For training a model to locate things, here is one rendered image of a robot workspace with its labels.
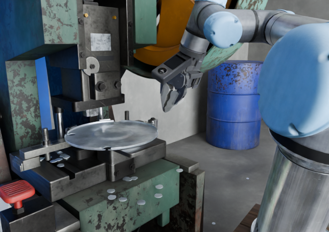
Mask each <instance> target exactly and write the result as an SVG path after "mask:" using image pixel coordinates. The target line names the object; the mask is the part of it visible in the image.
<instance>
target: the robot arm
mask: <svg viewBox="0 0 329 232"><path fill-rule="evenodd" d="M226 2H227V0H195V4H194V6H193V9H192V12H191V15H190V17H189V20H188V23H187V26H186V28H185V31H184V34H183V36H182V39H181V44H180V46H179V50H180V51H179V52H178V53H176V54H175V55H173V56H172V57H170V58H169V59H168V60H166V61H165V62H163V63H162V64H160V65H159V66H158V67H156V68H155V69H153V70H152V77H153V78H154V79H156V80H157V81H158V82H160V94H161V103H162V109H163V112H165V113H166V112H169V111H171V110H172V109H173V108H174V107H175V106H177V105H178V104H180V103H182V102H183V101H184V97H185V95H186V94H187V89H188V88H191V87H192V89H195V88H197V86H198V84H199V82H200V80H201V77H202V75H203V72H201V71H200V67H201V65H202V63H203V60H204V58H205V56H206V53H207V52H206V50H207V48H208V46H209V43H211V44H213V45H214V46H216V47H218V48H229V47H231V46H234V45H235V44H236V43H266V44H269V45H271V46H272V48H271V49H270V51H269V52H268V54H267V56H266V58H265V60H264V62H263V65H262V68H261V71H260V74H259V79H258V90H257V94H258V95H260V99H259V101H258V108H259V111H260V114H261V117H262V119H263V121H264V122H265V124H266V125H267V126H268V127H269V134H270V136H271V137H272V139H273V140H274V141H275V143H276V144H277V147H276V151H275V154H274V158H273V161H272V165H271V169H270V172H269V176H268V180H267V183H266V187H265V191H264V194H263V198H262V202H261V205H260V208H259V212H258V217H257V220H256V224H255V228H254V231H253V232H325V230H326V228H327V225H328V223H329V20H323V19H318V18H313V17H308V16H302V15H297V14H295V13H293V12H292V11H286V10H282V9H278V10H249V9H225V7H226V6H225V5H226ZM197 78H199V81H198V83H197V85H195V83H196V81H197ZM174 87H175V90H176V91H175V90H174Z"/></svg>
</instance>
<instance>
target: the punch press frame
mask: <svg viewBox="0 0 329 232"><path fill-rule="evenodd" d="M132 6H133V48H134V50H135V49H139V48H143V47H146V46H151V45H155V44H157V2H156V0H132ZM78 44H79V32H78V17H77V2H76V0H0V130H1V134H2V139H3V143H4V148H5V152H6V156H7V161H8V165H9V170H10V174H11V179H12V180H15V179H19V180H23V179H22V178H21V177H20V176H19V175H17V174H16V173H15V172H14V171H12V170H11V163H10V156H9V154H10V153H12V152H16V151H19V149H23V148H27V147H31V146H34V145H38V144H42V140H43V133H42V125H41V114H40V104H39V95H38V85H37V75H36V65H35V60H37V59H39V58H42V57H45V60H46V67H47V76H48V83H49V90H50V96H52V95H59V94H63V92H62V80H61V68H60V67H52V66H50V62H49V55H50V54H53V53H56V52H59V51H61V50H64V49H67V48H69V47H72V46H75V45H78ZM62 114H63V126H64V135H65V134H66V130H65V129H66V128H68V127H70V126H72V125H77V126H79V125H83V124H87V123H91V122H97V121H98V116H88V117H86V116H83V111H79V112H71V111H68V110H65V109H64V112H63V113H62ZM177 169H180V166H179V165H177V164H174V163H172V162H169V161H166V160H163V159H158V160H156V161H153V162H150V163H148V164H145V165H143V166H141V167H138V168H136V169H135V173H133V174H131V175H128V176H127V177H129V178H131V177H138V178H137V179H136V180H131V181H124V180H123V178H121V179H119V180H116V181H114V182H110V181H108V180H106V181H104V182H101V183H99V184H96V185H94V186H91V187H89V188H87V189H84V190H82V191H79V192H77V193H74V194H72V195H69V196H67V197H64V198H62V199H59V200H57V201H56V202H57V203H58V204H59V205H60V206H62V207H63V208H64V209H65V210H67V211H68V212H69V213H70V214H72V215H73V216H74V217H75V218H77V219H78V220H79V221H80V228H79V230H80V231H81V232H131V231H133V230H135V229H136V228H138V227H140V226H141V225H143V224H145V223H146V222H148V221H150V220H151V219H153V218H155V217H156V216H157V223H158V225H160V226H161V227H163V226H165V225H166V224H168V223H169V209H170V208H171V207H173V206H175V205H176V204H178V203H179V176H180V173H179V172H177V171H176V170H177ZM157 185H163V188H161V189H157V188H156V186H157ZM108 189H115V191H114V192H113V193H108V192H107V190H108ZM156 193H157V194H162V197H160V198H156V197H155V196H154V195H155V194H156ZM109 195H115V196H116V198H115V199H113V200H110V199H108V196H109ZM120 197H125V198H127V200H126V201H119V198H120ZM138 200H145V204H144V205H138V204H137V201H138Z"/></svg>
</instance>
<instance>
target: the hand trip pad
mask: <svg viewBox="0 0 329 232"><path fill-rule="evenodd" d="M34 194H35V188H34V187H33V186H32V185H31V184H30V183H28V182H27V181H25V180H19V181H16V182H13V183H10V184H7V185H3V186H0V198H2V200H3V201H4V202H5V203H7V204H12V203H14V208H15V209H19V208H21V207H22V206H23V205H22V200H24V199H26V198H29V197H31V196H33V195H34Z"/></svg>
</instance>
